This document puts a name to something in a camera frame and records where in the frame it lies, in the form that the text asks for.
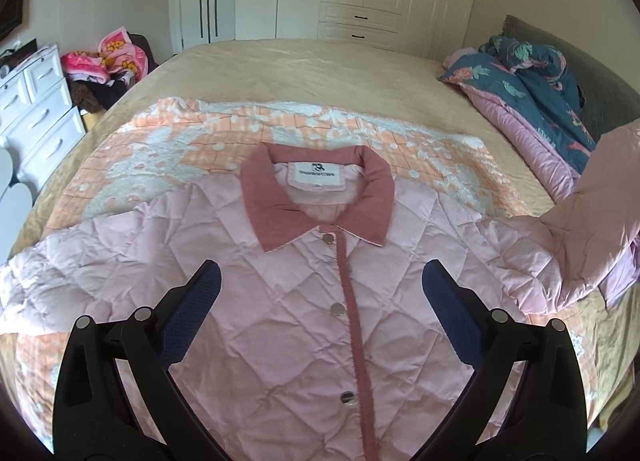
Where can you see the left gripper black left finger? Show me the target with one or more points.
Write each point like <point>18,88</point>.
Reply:
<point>92,415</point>

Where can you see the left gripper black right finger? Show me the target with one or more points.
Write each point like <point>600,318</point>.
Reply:
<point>525,399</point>

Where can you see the pink quilted jacket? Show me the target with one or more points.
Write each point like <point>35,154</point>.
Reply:
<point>322,345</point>

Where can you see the dark clothes pile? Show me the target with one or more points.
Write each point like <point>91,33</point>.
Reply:
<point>94,97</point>

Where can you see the white bedroom door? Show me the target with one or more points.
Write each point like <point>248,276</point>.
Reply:
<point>197,22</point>

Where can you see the white curved side cabinet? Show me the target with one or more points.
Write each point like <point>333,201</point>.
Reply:
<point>15,205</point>

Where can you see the orange white plaid blanket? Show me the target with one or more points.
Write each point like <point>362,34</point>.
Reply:
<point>321,222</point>

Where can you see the white drawer chest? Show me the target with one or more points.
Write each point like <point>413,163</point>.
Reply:
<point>40,124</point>

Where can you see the grey upholstered headboard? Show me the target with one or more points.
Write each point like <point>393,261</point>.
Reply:
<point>610,101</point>

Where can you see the blue floral pink quilt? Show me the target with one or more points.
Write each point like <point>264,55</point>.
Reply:
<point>529,94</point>

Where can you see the pink cartoon blanket pile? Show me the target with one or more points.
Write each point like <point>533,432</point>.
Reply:
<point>116,55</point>

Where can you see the beige bed cover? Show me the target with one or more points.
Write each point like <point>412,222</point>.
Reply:
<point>300,71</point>

